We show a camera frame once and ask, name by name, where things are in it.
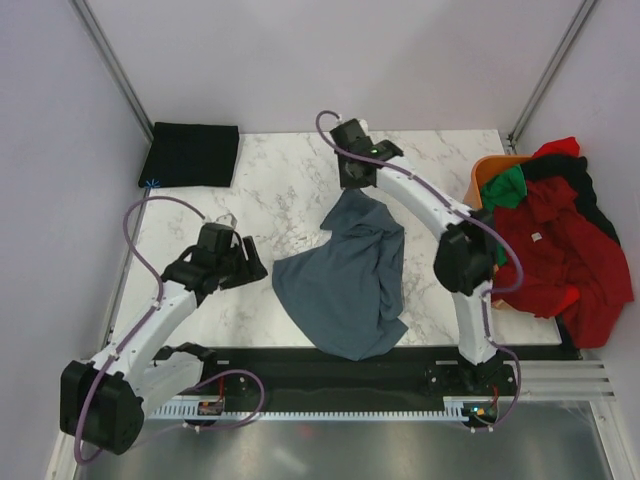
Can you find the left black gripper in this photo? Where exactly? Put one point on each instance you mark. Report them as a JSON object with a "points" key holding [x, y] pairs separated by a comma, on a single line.
{"points": [[254, 269]]}

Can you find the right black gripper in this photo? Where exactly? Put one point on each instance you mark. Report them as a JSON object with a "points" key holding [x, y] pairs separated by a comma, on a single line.
{"points": [[345, 181]]}

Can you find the blue-grey t shirt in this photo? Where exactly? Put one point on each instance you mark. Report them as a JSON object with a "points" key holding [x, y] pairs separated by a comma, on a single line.
{"points": [[346, 296]]}

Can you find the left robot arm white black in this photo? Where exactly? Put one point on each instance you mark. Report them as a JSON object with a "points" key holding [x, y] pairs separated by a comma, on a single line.
{"points": [[106, 400]]}

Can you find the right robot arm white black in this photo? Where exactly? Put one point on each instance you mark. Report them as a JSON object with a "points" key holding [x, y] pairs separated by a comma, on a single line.
{"points": [[466, 254]]}

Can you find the orange plastic basket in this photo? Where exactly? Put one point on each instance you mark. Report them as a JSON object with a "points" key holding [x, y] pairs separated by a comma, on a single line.
{"points": [[483, 171]]}

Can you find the folded black t shirt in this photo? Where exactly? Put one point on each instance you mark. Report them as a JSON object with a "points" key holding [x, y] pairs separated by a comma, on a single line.
{"points": [[190, 155]]}

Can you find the green t shirt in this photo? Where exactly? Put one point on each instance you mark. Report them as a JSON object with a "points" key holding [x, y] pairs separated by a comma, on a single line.
{"points": [[504, 192]]}

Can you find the black t shirt in basket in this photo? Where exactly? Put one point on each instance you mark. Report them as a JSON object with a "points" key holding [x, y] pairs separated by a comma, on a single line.
{"points": [[574, 171]]}

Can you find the red t shirt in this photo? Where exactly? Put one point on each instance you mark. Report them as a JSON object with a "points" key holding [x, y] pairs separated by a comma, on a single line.
{"points": [[569, 268]]}

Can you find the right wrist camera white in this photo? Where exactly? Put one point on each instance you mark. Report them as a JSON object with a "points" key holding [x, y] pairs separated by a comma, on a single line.
{"points": [[353, 129]]}

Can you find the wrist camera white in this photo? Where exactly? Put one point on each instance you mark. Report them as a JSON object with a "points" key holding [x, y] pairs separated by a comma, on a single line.
{"points": [[353, 129], [226, 222]]}

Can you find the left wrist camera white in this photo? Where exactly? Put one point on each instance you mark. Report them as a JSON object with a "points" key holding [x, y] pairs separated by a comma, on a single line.
{"points": [[226, 222]]}

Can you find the right aluminium frame post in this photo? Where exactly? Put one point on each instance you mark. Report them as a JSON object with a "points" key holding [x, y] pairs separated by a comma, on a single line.
{"points": [[560, 54]]}

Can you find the aluminium frame post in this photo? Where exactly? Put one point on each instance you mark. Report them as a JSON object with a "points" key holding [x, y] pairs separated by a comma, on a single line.
{"points": [[560, 54], [108, 55]]}

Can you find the white slotted cable duct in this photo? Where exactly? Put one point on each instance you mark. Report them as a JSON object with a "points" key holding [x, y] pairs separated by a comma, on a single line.
{"points": [[454, 409]]}

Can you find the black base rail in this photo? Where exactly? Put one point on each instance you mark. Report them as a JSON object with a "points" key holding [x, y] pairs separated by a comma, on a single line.
{"points": [[247, 393]]}

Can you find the aluminium frame extrusion base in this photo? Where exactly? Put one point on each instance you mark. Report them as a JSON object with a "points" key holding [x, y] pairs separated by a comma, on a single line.
{"points": [[565, 377]]}

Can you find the left aluminium frame post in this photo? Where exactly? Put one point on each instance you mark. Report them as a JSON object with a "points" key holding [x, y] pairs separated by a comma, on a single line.
{"points": [[108, 55]]}

